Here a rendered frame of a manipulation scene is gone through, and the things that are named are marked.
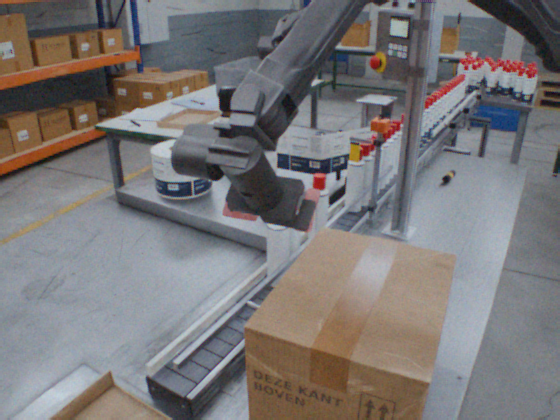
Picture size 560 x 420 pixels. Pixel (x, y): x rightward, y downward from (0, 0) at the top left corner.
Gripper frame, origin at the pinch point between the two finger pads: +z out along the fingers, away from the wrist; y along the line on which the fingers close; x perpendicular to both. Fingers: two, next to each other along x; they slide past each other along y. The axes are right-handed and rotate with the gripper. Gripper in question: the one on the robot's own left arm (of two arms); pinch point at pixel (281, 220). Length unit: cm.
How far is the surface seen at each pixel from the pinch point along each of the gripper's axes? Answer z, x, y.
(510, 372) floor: 163, -12, -61
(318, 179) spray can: 32.6, -25.3, 8.3
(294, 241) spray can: 30.9, -7.5, 8.5
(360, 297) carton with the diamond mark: -0.2, 9.2, -15.5
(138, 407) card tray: 13.9, 36.1, 20.6
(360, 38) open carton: 401, -452, 150
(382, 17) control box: 26, -76, 3
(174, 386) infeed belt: 13.0, 30.2, 14.6
